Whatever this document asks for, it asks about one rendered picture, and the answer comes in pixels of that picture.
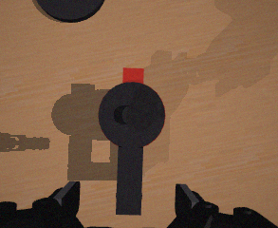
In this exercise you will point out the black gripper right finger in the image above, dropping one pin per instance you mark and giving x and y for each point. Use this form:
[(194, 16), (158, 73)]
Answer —
[(192, 211)]

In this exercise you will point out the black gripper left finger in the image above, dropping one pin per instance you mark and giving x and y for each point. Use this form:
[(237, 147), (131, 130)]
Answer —
[(59, 210)]

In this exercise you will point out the dark grey round disc with center stud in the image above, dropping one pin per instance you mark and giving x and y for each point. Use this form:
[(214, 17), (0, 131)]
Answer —
[(70, 11)]

